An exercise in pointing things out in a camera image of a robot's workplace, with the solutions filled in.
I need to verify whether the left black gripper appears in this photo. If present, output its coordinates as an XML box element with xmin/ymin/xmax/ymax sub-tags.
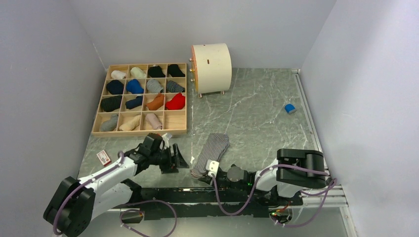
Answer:
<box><xmin>149</xmin><ymin>143</ymin><xmax>189</xmax><ymax>174</ymax></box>

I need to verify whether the grey striped underwear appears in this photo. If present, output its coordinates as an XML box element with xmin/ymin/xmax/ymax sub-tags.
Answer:
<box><xmin>190</xmin><ymin>133</ymin><xmax>230</xmax><ymax>179</ymax></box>

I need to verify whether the pink beige underwear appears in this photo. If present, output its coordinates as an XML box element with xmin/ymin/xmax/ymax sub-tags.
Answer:
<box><xmin>145</xmin><ymin>113</ymin><xmax>163</xmax><ymax>130</ymax></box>

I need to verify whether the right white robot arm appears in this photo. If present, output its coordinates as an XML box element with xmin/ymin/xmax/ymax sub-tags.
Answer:
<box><xmin>198</xmin><ymin>148</ymin><xmax>327</xmax><ymax>205</ymax></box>

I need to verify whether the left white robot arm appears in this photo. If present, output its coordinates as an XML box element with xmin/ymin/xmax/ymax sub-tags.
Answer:
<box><xmin>43</xmin><ymin>133</ymin><xmax>189</xmax><ymax>237</ymax></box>

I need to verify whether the red rolled sock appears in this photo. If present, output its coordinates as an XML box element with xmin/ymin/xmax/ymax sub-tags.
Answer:
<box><xmin>165</xmin><ymin>93</ymin><xmax>186</xmax><ymax>110</ymax></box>

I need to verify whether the orange rolled sock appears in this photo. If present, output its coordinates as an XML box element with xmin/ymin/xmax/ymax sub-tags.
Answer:
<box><xmin>146</xmin><ymin>93</ymin><xmax>165</xmax><ymax>111</ymax></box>

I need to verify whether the wooden compartment tray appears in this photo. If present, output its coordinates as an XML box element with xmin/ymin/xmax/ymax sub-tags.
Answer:
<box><xmin>91</xmin><ymin>63</ymin><xmax>187</xmax><ymax>137</ymax></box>

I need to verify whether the red white small card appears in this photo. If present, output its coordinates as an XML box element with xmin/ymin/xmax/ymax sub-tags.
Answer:
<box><xmin>96</xmin><ymin>150</ymin><xmax>112</xmax><ymax>166</ymax></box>

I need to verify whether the striped dark rolled sock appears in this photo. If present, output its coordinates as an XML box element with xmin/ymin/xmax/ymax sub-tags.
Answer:
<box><xmin>166</xmin><ymin>80</ymin><xmax>186</xmax><ymax>93</ymax></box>

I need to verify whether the dark navy rolled sock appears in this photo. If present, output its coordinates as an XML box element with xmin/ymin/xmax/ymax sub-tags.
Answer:
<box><xmin>125</xmin><ymin>96</ymin><xmax>143</xmax><ymax>110</ymax></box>

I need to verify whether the light grey rolled sock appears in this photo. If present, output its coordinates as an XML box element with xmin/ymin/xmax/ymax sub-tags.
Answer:
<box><xmin>99</xmin><ymin>114</ymin><xmax>119</xmax><ymax>132</ymax></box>

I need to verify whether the blue rolled sock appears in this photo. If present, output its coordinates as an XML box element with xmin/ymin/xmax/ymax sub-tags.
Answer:
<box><xmin>126</xmin><ymin>79</ymin><xmax>144</xmax><ymax>94</ymax></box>

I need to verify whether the blue small object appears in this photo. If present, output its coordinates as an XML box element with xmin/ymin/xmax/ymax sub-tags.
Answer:
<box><xmin>284</xmin><ymin>104</ymin><xmax>296</xmax><ymax>114</ymax></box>

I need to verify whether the black ribbed rolled sock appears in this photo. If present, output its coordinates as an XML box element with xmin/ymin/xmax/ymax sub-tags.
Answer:
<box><xmin>100</xmin><ymin>95</ymin><xmax>122</xmax><ymax>112</ymax></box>

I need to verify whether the black rolled sock right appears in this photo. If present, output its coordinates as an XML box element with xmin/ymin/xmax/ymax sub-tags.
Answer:
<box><xmin>168</xmin><ymin>64</ymin><xmax>185</xmax><ymax>78</ymax></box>

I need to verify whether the cream rolled sock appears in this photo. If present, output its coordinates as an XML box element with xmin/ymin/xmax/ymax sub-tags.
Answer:
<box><xmin>130</xmin><ymin>67</ymin><xmax>147</xmax><ymax>79</ymax></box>

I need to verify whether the cream cylindrical drum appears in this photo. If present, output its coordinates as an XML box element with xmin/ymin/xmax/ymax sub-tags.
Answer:
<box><xmin>189</xmin><ymin>43</ymin><xmax>232</xmax><ymax>98</ymax></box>

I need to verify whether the white rolled sock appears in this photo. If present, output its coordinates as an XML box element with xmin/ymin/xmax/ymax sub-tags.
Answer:
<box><xmin>111</xmin><ymin>70</ymin><xmax>126</xmax><ymax>79</ymax></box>

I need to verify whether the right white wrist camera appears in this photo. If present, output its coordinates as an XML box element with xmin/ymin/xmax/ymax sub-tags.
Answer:
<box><xmin>206</xmin><ymin>160</ymin><xmax>219</xmax><ymax>177</ymax></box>

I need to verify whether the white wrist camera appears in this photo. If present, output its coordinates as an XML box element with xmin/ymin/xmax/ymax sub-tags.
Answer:
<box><xmin>162</xmin><ymin>133</ymin><xmax>172</xmax><ymax>149</ymax></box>
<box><xmin>206</xmin><ymin>160</ymin><xmax>219</xmax><ymax>177</ymax></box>

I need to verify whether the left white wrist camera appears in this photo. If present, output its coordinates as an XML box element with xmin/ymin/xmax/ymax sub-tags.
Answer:
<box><xmin>162</xmin><ymin>133</ymin><xmax>172</xmax><ymax>149</ymax></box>

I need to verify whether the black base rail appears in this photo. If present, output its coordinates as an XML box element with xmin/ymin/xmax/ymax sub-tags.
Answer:
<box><xmin>116</xmin><ymin>188</ymin><xmax>303</xmax><ymax>220</ymax></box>

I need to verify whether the aluminium frame rail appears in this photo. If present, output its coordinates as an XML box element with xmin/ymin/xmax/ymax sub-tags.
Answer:
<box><xmin>107</xmin><ymin>186</ymin><xmax>347</xmax><ymax>226</ymax></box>

